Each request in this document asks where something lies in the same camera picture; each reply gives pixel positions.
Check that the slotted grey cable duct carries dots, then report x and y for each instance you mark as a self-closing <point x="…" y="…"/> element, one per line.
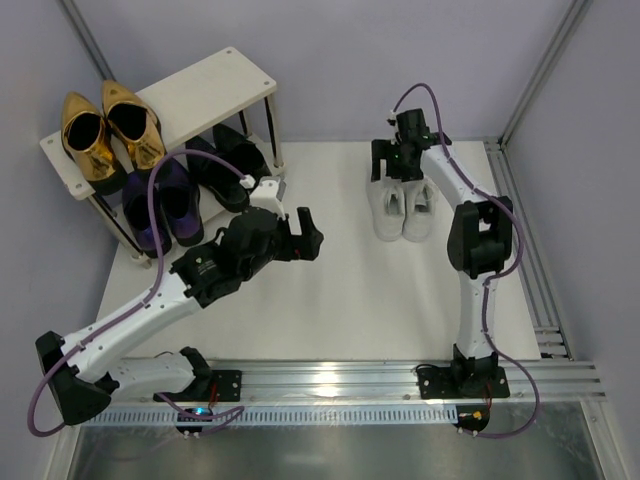
<point x="290" y="416"/>

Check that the white sneaker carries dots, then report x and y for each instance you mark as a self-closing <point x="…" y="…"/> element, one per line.
<point x="421" y="198"/>
<point x="387" y="202"/>

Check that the black mounting plate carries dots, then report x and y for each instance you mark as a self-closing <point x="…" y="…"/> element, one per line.
<point x="225" y="382"/>
<point x="437" y="382"/>

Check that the left black controller board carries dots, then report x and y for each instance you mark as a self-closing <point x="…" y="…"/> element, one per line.
<point x="192" y="417"/>

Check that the right aluminium floor rail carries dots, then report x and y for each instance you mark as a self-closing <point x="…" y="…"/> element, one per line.
<point x="541" y="301"/>

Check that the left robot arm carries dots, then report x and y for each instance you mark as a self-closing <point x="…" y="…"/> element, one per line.
<point x="89" y="369"/>

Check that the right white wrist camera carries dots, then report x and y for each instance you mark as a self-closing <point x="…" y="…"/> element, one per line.
<point x="392" y="118"/>

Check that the purple loafer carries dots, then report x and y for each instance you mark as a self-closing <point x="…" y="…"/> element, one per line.
<point x="179" y="198"/>
<point x="135" y="208"/>

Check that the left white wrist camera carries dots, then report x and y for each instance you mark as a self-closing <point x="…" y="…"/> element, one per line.
<point x="267" y="193"/>

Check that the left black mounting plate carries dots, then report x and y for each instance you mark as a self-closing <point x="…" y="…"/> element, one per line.
<point x="225" y="382"/>

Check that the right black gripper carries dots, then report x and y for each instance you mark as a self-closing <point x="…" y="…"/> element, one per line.
<point x="398" y="163"/>

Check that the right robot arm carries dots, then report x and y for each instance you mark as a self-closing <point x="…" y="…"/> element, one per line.
<point x="478" y="246"/>

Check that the right aluminium frame post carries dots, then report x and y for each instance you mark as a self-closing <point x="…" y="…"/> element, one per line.
<point x="552" y="54"/>

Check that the right black controller board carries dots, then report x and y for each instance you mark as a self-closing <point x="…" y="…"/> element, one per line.
<point x="472" y="422"/>

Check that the black controller board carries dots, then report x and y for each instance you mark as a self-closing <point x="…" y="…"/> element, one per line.
<point x="472" y="422"/>
<point x="192" y="417"/>

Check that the left aluminium frame post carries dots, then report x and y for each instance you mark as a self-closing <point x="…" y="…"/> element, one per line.
<point x="86" y="38"/>

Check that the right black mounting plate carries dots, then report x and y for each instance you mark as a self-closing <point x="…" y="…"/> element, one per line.
<point x="437" y="382"/>

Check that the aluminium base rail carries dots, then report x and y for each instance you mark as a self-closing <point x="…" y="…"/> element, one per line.
<point x="547" y="380"/>

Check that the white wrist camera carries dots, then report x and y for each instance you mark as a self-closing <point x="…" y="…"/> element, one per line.
<point x="267" y="193"/>
<point x="392" y="118"/>

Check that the gold loafer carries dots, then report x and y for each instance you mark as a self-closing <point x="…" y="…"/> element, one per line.
<point x="135" y="124"/>
<point x="85" y="138"/>

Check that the aluminium frame post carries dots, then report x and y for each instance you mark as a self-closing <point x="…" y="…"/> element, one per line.
<point x="552" y="54"/>
<point x="86" y="38"/>

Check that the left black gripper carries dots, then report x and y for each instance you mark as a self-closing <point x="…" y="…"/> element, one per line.
<point x="292" y="240"/>

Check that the black loafer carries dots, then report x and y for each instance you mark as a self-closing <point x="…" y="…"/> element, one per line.
<point x="238" y="150"/>
<point x="220" y="181"/>

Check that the white two-tier shoe shelf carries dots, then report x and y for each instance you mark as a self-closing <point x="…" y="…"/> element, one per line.
<point x="188" y="103"/>

